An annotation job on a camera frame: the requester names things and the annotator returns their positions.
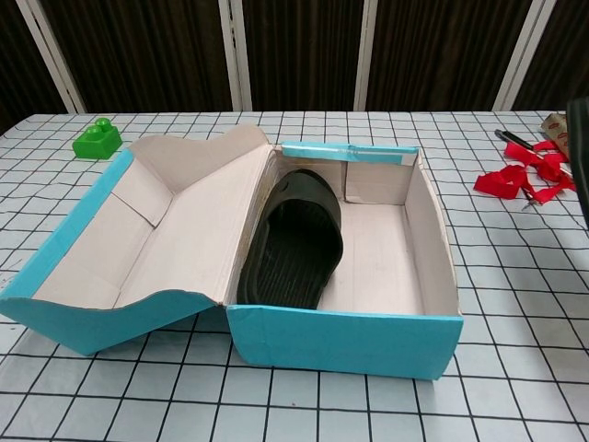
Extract green toy building block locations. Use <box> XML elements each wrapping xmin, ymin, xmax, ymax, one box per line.
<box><xmin>72</xmin><ymin>117</ymin><xmax>123</xmax><ymax>161</ymax></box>

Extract gold snack wrapper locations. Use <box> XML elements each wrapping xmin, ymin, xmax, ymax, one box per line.
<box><xmin>540</xmin><ymin>111</ymin><xmax>572</xmax><ymax>153</ymax></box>

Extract black rubber slipper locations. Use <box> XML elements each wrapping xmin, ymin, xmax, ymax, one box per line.
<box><xmin>237</xmin><ymin>169</ymin><xmax>345</xmax><ymax>308</ymax></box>
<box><xmin>565</xmin><ymin>98</ymin><xmax>589</xmax><ymax>209</ymax></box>

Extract red ribbon strap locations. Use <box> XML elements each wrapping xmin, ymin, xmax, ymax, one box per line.
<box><xmin>473</xmin><ymin>140</ymin><xmax>576</xmax><ymax>212</ymax></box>

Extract light blue shoe box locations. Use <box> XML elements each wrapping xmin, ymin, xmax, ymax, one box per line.
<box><xmin>0</xmin><ymin>123</ymin><xmax>465</xmax><ymax>382</ymax></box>

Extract grid-patterned white tablecloth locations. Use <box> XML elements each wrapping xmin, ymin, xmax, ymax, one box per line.
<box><xmin>0</xmin><ymin>109</ymin><xmax>589</xmax><ymax>442</ymax></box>

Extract metal ladle black handle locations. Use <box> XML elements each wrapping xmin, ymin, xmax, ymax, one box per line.
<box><xmin>494</xmin><ymin>129</ymin><xmax>574</xmax><ymax>179</ymax></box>

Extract dark folding screen white frames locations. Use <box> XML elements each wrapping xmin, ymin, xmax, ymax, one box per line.
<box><xmin>0</xmin><ymin>0</ymin><xmax>589</xmax><ymax>116</ymax></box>

